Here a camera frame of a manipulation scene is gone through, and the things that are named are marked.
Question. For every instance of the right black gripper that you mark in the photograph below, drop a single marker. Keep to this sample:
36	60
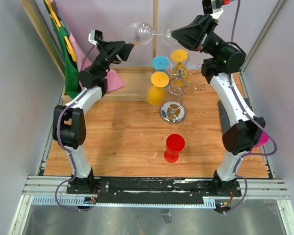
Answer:
194	35

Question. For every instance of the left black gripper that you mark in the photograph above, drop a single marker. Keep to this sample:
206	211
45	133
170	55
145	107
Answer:
110	50

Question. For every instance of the clear wine glass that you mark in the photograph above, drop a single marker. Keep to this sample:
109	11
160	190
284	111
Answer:
142	33

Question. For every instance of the yellow wine glass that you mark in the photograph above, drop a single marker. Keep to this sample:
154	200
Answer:
156	91
179	56

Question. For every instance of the blue plastic wine glass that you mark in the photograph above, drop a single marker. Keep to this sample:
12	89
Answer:
160	63

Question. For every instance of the red plastic wine glass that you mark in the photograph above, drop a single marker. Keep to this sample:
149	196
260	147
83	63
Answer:
175	143

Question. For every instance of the magenta plastic wine glass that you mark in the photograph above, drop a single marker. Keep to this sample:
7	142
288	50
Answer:
264	138

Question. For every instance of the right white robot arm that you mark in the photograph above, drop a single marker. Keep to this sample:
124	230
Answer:
226	59

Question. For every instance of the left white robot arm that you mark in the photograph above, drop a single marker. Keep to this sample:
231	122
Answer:
69	128

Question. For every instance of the chrome wine glass rack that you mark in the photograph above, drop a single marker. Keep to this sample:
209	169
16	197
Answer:
172	111

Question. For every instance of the pink garment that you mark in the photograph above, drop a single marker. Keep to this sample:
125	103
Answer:
114	80

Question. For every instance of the yellow clothes hanger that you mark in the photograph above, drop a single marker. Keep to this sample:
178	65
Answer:
58	21

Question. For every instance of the green garment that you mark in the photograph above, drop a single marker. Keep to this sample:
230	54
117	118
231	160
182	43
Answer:
72	87

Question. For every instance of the grey folded cloth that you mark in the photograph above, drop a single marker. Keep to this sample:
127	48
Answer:
224	118

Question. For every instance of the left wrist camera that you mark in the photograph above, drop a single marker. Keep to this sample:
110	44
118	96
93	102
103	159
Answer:
94	35

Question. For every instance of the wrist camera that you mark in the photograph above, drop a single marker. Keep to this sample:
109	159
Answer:
94	35
213	8

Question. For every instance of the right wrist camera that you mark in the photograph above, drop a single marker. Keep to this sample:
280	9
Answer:
213	8

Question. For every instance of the wooden clothes rack frame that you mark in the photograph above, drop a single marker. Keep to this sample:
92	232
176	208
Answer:
136	79

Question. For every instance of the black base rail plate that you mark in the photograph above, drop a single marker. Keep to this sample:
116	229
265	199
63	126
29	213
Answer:
142	191

